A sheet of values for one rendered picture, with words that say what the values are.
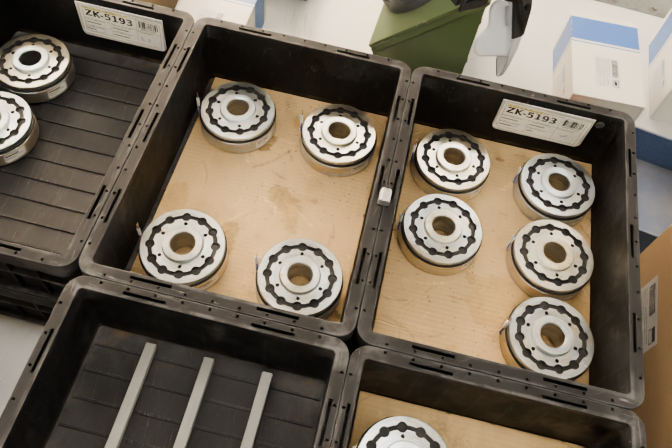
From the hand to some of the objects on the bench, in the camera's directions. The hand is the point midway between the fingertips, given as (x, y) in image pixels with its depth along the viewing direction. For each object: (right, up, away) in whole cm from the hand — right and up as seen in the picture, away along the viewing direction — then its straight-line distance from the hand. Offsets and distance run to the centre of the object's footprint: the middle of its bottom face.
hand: (467, 31), depth 81 cm
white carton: (+48, 0, +43) cm, 64 cm away
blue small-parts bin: (-26, +27, +52) cm, 64 cm away
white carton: (-37, +6, +37) cm, 53 cm away
